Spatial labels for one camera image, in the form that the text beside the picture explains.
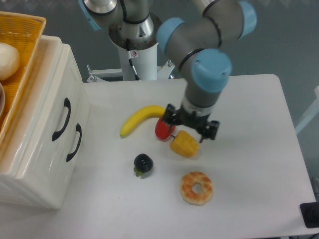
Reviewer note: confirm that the black lower drawer handle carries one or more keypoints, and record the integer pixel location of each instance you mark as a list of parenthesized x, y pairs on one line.
[(76, 143)]

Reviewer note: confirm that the glazed donut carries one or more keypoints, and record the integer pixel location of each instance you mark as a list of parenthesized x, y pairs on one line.
[(196, 188)]

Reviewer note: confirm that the white metal frame right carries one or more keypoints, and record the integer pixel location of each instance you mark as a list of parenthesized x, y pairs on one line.
[(308, 114)]

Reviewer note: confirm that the yellow bell pepper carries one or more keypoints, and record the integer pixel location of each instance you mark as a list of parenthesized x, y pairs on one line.
[(184, 144)]

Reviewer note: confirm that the yellow banana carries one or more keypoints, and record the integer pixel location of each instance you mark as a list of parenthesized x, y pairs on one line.
[(144, 113)]

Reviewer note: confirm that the black device at table edge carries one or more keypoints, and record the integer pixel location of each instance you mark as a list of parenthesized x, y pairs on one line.
[(310, 214)]

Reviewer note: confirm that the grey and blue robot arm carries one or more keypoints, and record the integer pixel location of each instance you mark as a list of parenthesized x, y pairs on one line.
[(193, 49)]

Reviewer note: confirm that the dark purple mangosteen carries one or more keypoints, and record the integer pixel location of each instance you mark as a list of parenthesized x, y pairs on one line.
[(142, 164)]

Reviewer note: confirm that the white bun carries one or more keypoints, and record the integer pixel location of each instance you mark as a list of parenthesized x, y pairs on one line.
[(9, 61)]

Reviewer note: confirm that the white drawer cabinet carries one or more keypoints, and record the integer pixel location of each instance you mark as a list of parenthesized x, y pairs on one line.
[(32, 190)]

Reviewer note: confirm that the red bell pepper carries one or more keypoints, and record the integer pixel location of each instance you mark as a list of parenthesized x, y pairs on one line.
[(163, 130)]

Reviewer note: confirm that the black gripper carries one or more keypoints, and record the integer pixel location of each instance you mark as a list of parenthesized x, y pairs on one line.
[(192, 116)]

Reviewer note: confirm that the orange woven basket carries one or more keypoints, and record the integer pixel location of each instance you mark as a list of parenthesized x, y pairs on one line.
[(23, 32)]

